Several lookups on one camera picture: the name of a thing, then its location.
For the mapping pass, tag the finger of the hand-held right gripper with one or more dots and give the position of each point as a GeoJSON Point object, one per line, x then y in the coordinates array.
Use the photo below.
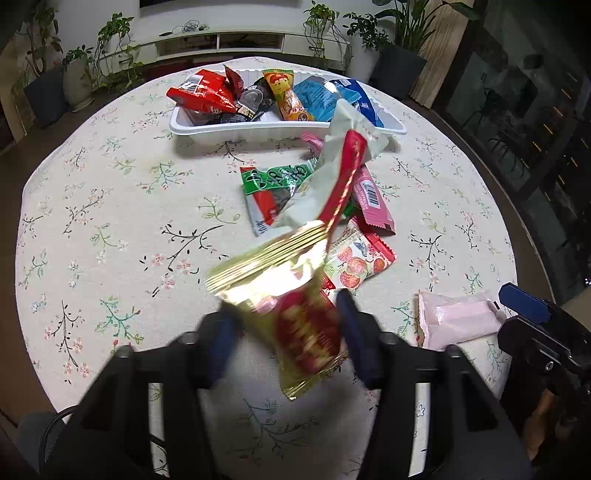
{"type": "Point", "coordinates": [526, 302]}
{"type": "Point", "coordinates": [531, 339]}

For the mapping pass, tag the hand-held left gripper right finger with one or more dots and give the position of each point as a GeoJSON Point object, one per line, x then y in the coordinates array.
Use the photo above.
{"type": "Point", "coordinates": [353, 332]}

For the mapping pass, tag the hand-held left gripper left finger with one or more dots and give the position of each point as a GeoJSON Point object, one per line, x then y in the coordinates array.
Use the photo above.
{"type": "Point", "coordinates": [221, 341]}

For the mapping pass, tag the gold snack packet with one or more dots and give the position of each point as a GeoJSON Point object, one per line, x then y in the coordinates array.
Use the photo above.
{"type": "Point", "coordinates": [295, 323]}

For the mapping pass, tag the white plastic tray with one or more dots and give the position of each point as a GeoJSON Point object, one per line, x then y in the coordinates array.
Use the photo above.
{"type": "Point", "coordinates": [221, 129]}

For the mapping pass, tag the dark blue snack packet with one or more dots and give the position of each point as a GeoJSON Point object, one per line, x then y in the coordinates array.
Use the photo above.
{"type": "Point", "coordinates": [360, 99]}

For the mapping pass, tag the light blue snack packet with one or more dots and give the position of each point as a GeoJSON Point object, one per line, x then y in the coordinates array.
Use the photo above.
{"type": "Point", "coordinates": [314, 97]}

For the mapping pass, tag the orange snack packet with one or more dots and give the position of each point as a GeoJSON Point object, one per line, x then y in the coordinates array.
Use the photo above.
{"type": "Point", "coordinates": [288, 99]}

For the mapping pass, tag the black snack packet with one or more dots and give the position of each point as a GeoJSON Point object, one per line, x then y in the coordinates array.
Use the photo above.
{"type": "Point", "coordinates": [254, 101]}

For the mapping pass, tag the small dark red snack packet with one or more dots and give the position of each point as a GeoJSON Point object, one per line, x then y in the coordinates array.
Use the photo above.
{"type": "Point", "coordinates": [234, 81]}

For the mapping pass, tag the person's right hand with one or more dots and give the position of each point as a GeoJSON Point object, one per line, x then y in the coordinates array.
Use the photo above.
{"type": "Point", "coordinates": [547, 424]}

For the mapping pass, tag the red tomato print snack packet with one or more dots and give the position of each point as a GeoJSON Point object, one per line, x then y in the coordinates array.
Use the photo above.
{"type": "Point", "coordinates": [355, 263]}

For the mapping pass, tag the pale pink snack packet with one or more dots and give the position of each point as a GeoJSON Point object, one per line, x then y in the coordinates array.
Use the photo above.
{"type": "Point", "coordinates": [457, 318]}

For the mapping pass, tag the pink striped snack packet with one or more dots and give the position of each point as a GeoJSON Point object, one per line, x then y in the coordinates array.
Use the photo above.
{"type": "Point", "coordinates": [369, 198]}

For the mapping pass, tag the white and red snack packet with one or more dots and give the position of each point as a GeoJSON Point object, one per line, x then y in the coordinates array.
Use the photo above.
{"type": "Point", "coordinates": [323, 184]}

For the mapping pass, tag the green snack packet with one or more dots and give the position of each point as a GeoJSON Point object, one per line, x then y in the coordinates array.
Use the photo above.
{"type": "Point", "coordinates": [268, 180]}

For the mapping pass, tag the glass balcony door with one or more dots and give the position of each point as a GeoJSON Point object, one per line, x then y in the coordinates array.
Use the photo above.
{"type": "Point", "coordinates": [521, 115]}

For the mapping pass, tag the grey round object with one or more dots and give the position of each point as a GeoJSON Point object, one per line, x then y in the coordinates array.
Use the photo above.
{"type": "Point", "coordinates": [37, 438]}

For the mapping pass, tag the beige curtain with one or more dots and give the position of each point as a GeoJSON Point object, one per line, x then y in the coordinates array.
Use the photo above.
{"type": "Point", "coordinates": [443, 69]}

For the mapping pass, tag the broad-leaf plant in dark pot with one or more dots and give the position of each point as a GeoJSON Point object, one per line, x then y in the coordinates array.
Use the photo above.
{"type": "Point", "coordinates": [401, 69]}

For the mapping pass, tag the bushy plant in white pot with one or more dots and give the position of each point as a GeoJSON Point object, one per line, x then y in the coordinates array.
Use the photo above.
{"type": "Point", "coordinates": [364, 60]}

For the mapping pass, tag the plant in grey-white pot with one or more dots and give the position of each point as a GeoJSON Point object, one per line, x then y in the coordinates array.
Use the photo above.
{"type": "Point", "coordinates": [78, 87]}

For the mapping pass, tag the white television cabinet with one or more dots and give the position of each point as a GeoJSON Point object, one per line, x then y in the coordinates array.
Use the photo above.
{"type": "Point", "coordinates": [295, 44]}

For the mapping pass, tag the leafy tree in dark pot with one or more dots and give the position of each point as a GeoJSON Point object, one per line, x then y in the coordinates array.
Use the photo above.
{"type": "Point", "coordinates": [46, 99]}

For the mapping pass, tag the hanging vine plant on cabinet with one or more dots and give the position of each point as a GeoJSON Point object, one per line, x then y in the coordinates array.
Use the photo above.
{"type": "Point", "coordinates": [318, 18]}

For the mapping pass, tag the trailing vine plant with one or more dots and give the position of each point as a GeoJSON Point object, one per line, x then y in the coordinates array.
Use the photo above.
{"type": "Point", "coordinates": [115, 27]}

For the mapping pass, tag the black television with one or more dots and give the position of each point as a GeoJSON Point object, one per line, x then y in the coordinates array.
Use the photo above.
{"type": "Point", "coordinates": [166, 2]}

